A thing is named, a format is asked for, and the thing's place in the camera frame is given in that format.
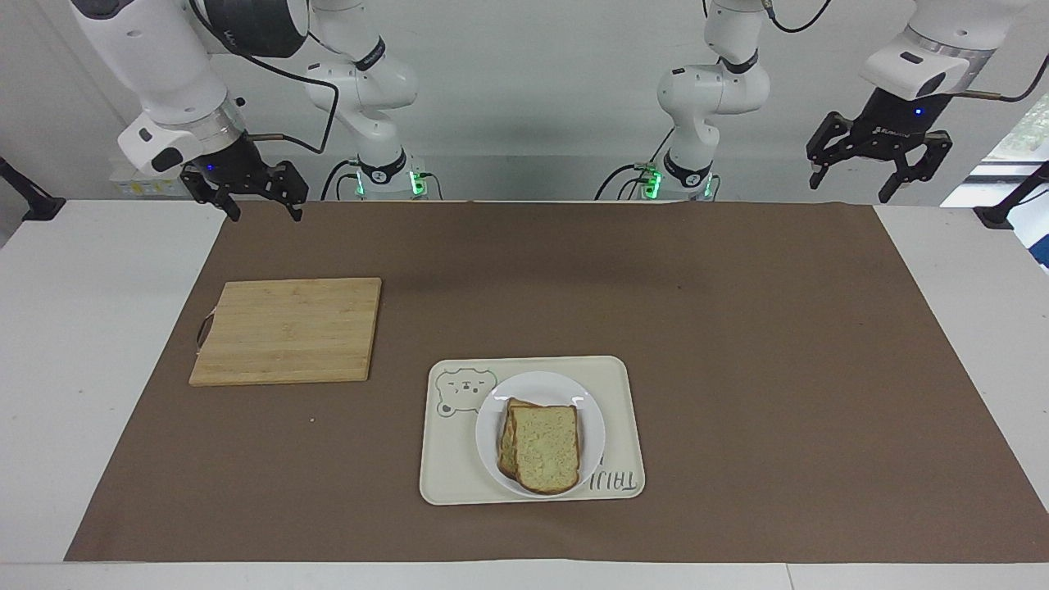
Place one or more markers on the white round plate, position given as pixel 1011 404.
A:
pixel 590 426

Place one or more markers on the bamboo cutting board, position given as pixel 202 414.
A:
pixel 287 328

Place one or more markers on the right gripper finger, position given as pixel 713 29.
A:
pixel 291 187
pixel 211 197

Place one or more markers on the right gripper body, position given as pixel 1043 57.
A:
pixel 229 166

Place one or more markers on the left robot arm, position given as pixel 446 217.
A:
pixel 705 90

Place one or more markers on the cream tray with bear print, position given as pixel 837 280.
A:
pixel 451 459

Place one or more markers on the toasted bread slice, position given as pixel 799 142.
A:
pixel 547 447
pixel 505 447

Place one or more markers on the black stand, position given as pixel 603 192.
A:
pixel 1004 211
pixel 33 201

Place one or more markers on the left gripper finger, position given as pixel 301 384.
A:
pixel 826 146
pixel 924 160

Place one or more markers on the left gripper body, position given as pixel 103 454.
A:
pixel 901 123

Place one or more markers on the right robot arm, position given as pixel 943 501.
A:
pixel 164 65

